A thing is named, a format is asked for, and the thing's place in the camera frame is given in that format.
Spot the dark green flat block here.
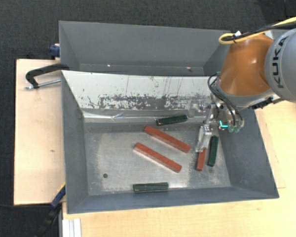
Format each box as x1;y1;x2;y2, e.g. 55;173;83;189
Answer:
207;135;220;168
155;115;189;127
132;182;169;194

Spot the grey metal bin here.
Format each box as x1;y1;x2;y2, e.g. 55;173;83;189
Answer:
58;20;280;214

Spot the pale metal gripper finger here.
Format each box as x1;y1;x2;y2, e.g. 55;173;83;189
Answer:
195;125;207;153
202;127;213;151

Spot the red-brown flat block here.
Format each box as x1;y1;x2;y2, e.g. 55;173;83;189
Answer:
133;142;183;174
195;148;207;172
144;125;191;154

